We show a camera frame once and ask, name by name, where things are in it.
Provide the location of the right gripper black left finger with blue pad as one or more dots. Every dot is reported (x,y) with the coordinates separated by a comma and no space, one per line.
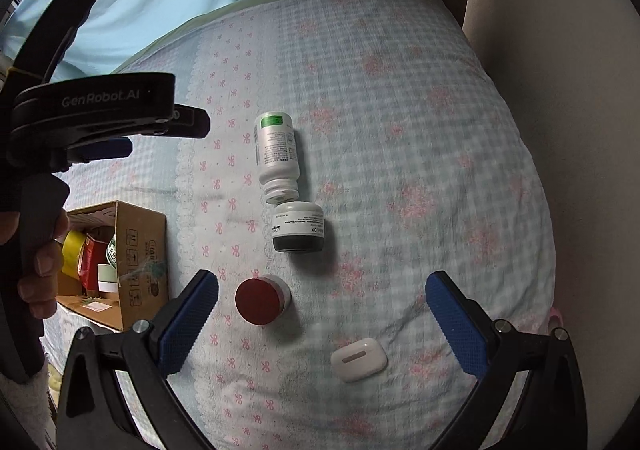
(93,414)

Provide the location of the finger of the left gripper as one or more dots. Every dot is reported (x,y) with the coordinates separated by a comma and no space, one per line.
(51,36)
(112,141)

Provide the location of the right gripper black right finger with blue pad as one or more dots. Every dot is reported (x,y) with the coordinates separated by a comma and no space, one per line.
(551,410)

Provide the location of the white bottle green label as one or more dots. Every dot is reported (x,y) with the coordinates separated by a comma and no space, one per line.
(276,157)

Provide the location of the yellow tape roll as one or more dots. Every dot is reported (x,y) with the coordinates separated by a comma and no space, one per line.
(72,248)

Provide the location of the white jar black lid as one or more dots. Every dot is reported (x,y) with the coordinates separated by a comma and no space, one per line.
(298,228)

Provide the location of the white earbuds case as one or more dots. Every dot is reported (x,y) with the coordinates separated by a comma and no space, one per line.
(358,360)

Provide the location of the white jar red lid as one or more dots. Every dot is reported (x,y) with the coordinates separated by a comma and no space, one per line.
(261,300)

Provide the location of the person's left hand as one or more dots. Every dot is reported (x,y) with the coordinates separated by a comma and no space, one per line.
(39,287)

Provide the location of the pink object beside bed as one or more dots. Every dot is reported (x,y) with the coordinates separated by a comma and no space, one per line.
(555,320)

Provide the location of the pale green jar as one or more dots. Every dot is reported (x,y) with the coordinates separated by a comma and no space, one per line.
(107,278)

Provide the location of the red box in carton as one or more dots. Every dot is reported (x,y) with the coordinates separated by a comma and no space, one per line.
(93,253)

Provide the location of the white green label jar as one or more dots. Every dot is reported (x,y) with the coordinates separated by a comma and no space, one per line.
(111,252)

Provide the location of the cardboard box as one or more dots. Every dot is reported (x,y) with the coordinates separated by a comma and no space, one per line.
(141,266)

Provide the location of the checked floral bed sheet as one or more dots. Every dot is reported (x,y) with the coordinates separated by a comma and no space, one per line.
(406,144)

